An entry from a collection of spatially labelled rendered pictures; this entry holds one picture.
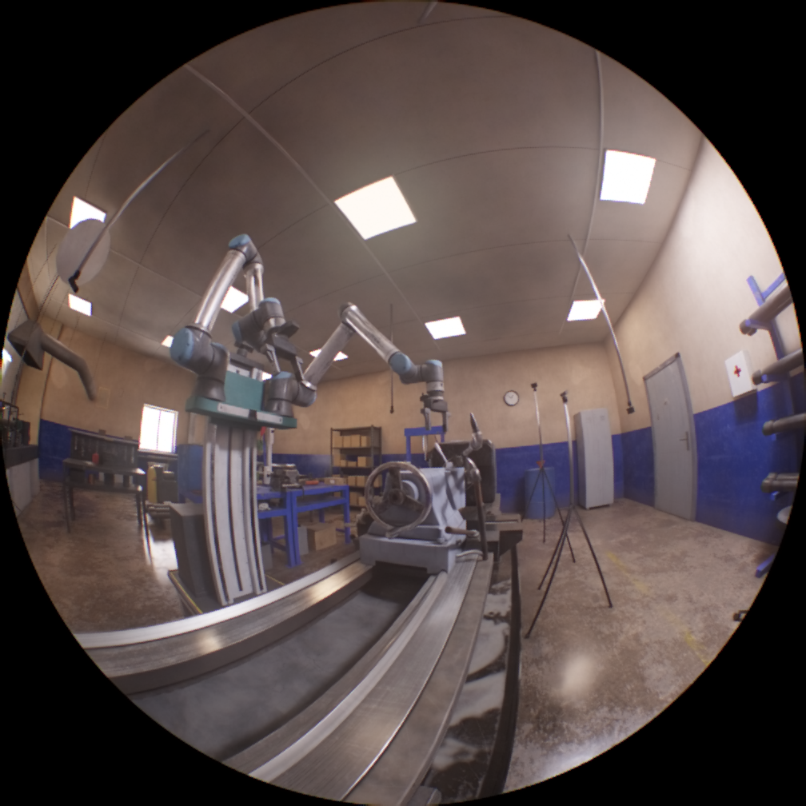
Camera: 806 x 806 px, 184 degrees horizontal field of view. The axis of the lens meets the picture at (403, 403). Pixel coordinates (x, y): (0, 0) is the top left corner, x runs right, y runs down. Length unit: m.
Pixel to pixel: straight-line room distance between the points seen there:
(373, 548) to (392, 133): 2.51
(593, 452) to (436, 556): 4.48
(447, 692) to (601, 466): 4.88
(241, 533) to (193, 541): 0.31
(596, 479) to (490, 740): 4.67
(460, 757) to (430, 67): 3.01
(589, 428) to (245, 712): 5.13
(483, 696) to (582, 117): 3.25
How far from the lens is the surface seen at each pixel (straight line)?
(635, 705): 1.56
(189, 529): 1.62
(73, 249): 3.44
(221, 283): 1.32
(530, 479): 4.65
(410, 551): 0.82
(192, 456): 2.37
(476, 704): 0.97
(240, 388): 1.51
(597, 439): 5.10
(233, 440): 1.56
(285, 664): 0.67
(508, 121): 2.37
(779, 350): 2.82
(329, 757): 0.40
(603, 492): 5.20
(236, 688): 0.63
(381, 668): 0.49
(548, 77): 2.43
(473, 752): 0.88
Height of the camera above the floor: 1.20
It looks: 13 degrees up
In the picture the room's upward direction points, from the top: 1 degrees counter-clockwise
